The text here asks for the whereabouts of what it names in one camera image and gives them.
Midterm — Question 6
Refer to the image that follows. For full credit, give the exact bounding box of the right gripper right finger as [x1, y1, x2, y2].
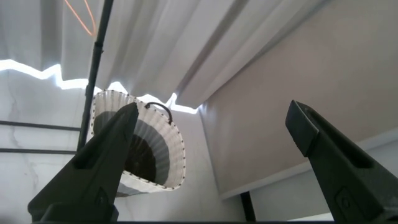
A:
[285, 100, 398, 223]

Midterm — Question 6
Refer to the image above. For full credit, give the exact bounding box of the pink clothes hanger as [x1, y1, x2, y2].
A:
[63, 0, 98, 38]

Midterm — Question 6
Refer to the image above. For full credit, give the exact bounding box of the black clothes rack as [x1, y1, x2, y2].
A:
[0, 0, 115, 156]

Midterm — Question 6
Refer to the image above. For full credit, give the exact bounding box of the white laundry basket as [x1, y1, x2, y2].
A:
[90, 89, 187, 197]

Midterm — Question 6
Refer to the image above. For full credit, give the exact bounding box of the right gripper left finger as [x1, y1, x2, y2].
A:
[27, 101, 140, 223]

